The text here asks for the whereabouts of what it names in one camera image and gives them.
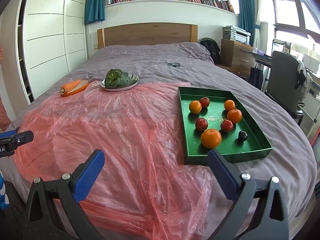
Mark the wooden drawer cabinet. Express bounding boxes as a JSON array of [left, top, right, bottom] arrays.
[[217, 39, 255, 81]]

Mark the green cardboard tray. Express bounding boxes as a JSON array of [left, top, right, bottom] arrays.
[[178, 87, 272, 166]]

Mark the dark plum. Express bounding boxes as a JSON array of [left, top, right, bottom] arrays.
[[238, 131, 248, 142]]

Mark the pink plastic sheet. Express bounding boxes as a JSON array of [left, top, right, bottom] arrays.
[[13, 81, 213, 239]]

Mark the white printer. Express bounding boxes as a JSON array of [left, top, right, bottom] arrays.
[[222, 25, 251, 45]]

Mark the teal curtain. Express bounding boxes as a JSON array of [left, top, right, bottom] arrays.
[[239, 0, 259, 46], [84, 0, 105, 24]]

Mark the teal right curtain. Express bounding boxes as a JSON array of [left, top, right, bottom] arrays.
[[239, 0, 259, 46]]

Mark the small orange fruit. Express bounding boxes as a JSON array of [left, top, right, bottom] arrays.
[[224, 100, 236, 112]]

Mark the dark blue bag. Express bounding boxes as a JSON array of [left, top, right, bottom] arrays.
[[248, 63, 263, 90]]

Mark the green leafy vegetable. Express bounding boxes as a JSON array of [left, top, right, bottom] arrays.
[[105, 69, 132, 89]]

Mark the teal left curtain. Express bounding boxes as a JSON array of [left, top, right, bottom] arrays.
[[84, 0, 105, 24]]

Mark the white wardrobe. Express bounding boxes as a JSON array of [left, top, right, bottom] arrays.
[[18, 0, 87, 104]]

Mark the black backpack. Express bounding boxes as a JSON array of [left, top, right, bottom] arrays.
[[200, 37, 221, 64]]

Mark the large orange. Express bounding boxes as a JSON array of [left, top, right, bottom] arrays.
[[200, 129, 222, 149]]

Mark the wooden headboard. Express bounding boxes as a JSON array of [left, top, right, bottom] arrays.
[[97, 22, 198, 49]]

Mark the red small fruit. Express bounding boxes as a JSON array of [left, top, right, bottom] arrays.
[[195, 118, 208, 132]]

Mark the small red apple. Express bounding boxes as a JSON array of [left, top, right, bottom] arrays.
[[200, 97, 210, 108]]

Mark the small orange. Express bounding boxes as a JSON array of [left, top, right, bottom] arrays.
[[189, 100, 202, 114]]

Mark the glass desk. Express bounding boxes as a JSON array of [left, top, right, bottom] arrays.
[[248, 51, 272, 68]]

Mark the blue white gloved hand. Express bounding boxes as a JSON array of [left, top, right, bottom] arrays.
[[0, 172, 10, 211]]

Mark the person in pink pajamas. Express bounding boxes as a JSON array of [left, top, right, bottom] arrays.
[[1, 72, 11, 132]]

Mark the silver metal plate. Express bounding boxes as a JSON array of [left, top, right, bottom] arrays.
[[100, 74, 140, 92]]

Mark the orange in tray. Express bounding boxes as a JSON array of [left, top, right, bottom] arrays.
[[227, 109, 242, 124]]

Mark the orange carrot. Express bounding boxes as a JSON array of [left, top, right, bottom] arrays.
[[60, 80, 89, 97]]

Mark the dark small object on bed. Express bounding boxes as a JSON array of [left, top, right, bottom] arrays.
[[167, 62, 181, 67]]

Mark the grey office chair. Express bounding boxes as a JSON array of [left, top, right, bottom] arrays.
[[265, 51, 304, 125]]

